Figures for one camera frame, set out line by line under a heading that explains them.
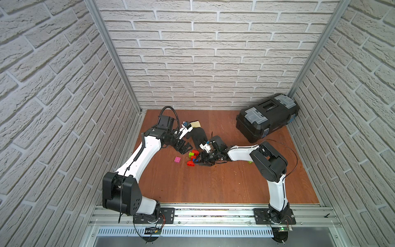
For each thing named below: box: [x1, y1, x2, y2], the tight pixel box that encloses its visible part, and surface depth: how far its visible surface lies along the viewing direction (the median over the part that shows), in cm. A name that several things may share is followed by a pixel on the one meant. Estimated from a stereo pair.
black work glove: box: [186, 127, 208, 150], surface depth 105 cm
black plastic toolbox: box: [235, 93, 300, 144], surface depth 99 cm
